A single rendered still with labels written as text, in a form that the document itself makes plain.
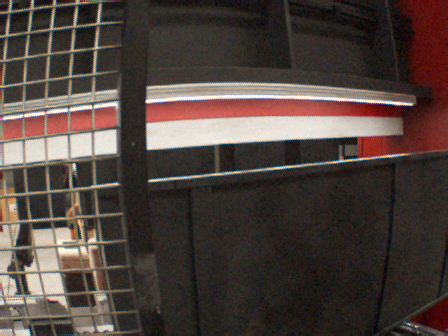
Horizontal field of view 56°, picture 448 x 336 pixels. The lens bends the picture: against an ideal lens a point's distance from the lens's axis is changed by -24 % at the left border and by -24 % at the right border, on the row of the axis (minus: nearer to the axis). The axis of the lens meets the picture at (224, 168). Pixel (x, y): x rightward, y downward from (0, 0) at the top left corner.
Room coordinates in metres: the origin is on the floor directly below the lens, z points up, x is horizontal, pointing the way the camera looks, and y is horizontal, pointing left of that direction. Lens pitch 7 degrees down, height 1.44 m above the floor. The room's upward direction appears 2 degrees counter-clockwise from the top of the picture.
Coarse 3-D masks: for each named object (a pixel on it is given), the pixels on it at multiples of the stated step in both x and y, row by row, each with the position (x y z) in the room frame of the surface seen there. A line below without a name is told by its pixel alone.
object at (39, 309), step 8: (32, 304) 0.89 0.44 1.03; (40, 304) 0.90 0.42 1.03; (48, 304) 0.90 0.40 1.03; (56, 304) 0.91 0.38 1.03; (24, 312) 0.86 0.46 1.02; (32, 312) 0.84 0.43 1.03; (40, 312) 0.85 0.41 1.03; (56, 312) 0.86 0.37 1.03; (64, 312) 0.87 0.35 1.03; (32, 320) 0.82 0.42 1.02; (40, 320) 0.83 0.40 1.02; (48, 320) 0.84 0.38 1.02; (56, 320) 0.84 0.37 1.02; (64, 320) 0.85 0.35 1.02; (40, 328) 0.81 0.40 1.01; (48, 328) 0.82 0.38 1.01; (56, 328) 0.83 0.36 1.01; (64, 328) 0.83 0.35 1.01; (72, 328) 0.84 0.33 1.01
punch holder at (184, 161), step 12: (156, 156) 1.22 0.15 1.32; (168, 156) 1.23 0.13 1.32; (180, 156) 1.25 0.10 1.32; (192, 156) 1.26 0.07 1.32; (204, 156) 1.28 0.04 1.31; (156, 168) 1.22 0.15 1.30; (168, 168) 1.23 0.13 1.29; (180, 168) 1.25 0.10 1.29; (192, 168) 1.26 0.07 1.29; (204, 168) 1.28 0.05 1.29
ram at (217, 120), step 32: (32, 128) 1.06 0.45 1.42; (64, 128) 1.11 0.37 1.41; (96, 128) 1.15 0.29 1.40; (160, 128) 1.22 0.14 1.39; (192, 128) 1.26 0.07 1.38; (224, 128) 1.30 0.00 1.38; (256, 128) 1.34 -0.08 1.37; (288, 128) 1.39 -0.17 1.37; (320, 128) 1.44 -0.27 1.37; (352, 128) 1.50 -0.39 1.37; (384, 128) 1.58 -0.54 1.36; (0, 160) 1.02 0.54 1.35; (32, 160) 1.06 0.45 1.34
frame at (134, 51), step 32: (128, 0) 0.43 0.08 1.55; (128, 32) 0.43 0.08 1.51; (128, 64) 0.43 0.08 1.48; (128, 96) 0.43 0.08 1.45; (128, 128) 0.43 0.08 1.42; (128, 160) 0.43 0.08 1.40; (128, 192) 0.43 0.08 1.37; (128, 224) 0.43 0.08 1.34; (128, 256) 0.44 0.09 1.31; (160, 320) 0.44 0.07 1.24
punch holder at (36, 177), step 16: (48, 160) 1.09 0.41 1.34; (16, 176) 1.04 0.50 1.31; (32, 176) 1.06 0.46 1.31; (16, 192) 1.04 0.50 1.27; (16, 208) 1.09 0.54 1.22; (32, 208) 1.06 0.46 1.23; (48, 208) 1.08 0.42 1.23; (64, 208) 1.10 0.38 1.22; (32, 224) 1.05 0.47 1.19; (48, 224) 1.08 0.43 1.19; (64, 224) 1.10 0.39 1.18
